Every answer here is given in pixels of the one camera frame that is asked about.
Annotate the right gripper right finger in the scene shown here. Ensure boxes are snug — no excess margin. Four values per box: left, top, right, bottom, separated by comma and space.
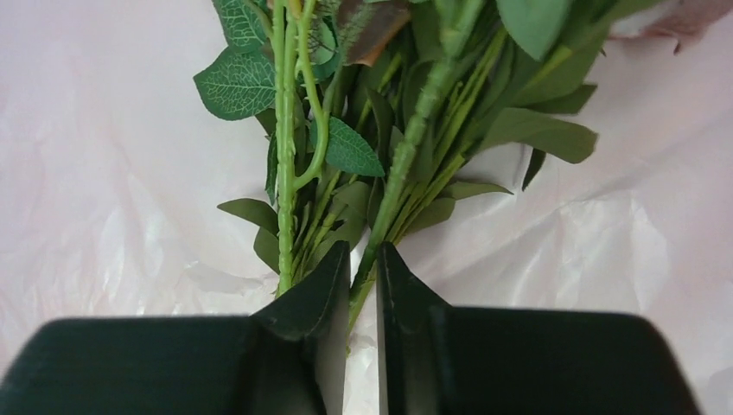
376, 243, 701, 414

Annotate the pink flower bunch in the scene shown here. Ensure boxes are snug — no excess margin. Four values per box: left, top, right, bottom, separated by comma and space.
193, 0, 733, 345

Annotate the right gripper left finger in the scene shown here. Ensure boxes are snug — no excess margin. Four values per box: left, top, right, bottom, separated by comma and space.
1, 241, 350, 414

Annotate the purple pink wrapping paper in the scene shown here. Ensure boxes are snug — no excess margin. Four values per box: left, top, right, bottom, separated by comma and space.
1, 1, 732, 414

